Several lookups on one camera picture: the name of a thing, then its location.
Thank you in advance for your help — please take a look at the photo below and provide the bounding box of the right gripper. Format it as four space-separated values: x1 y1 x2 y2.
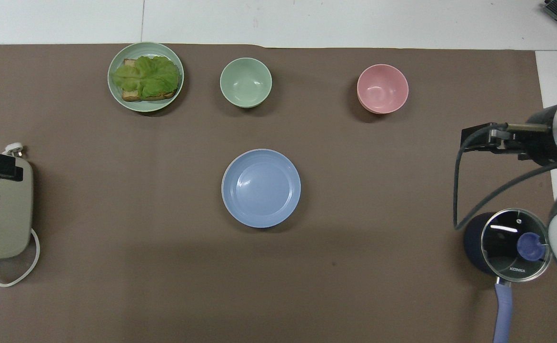
503 106 557 167

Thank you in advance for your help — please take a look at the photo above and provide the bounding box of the glass pot lid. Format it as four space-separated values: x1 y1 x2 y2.
480 208 554 283

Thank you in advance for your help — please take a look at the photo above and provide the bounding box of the dark blue pot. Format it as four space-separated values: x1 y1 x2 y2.
463 212 515 343

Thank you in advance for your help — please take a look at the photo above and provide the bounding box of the pink bowl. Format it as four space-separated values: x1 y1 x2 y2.
357 64 409 115

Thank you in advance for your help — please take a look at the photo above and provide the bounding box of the light blue plate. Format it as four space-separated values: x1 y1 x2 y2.
221 149 302 229

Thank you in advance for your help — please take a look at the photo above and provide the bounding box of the light green bowl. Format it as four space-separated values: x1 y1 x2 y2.
219 57 273 109

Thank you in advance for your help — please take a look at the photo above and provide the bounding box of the green lettuce leaf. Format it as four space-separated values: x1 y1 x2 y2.
111 55 182 99

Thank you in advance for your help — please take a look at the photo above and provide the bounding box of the toast slice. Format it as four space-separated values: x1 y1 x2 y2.
121 58 179 102

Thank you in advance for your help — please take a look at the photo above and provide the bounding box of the light green plate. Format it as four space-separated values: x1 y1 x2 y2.
107 42 185 113

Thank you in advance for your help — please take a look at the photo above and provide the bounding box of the beige toaster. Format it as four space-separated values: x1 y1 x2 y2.
0 142 41 288

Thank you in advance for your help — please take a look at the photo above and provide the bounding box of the beige electric appliance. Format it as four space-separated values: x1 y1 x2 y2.
0 156 34 262

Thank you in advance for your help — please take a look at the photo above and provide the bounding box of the black cable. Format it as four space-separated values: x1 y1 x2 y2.
453 122 557 232

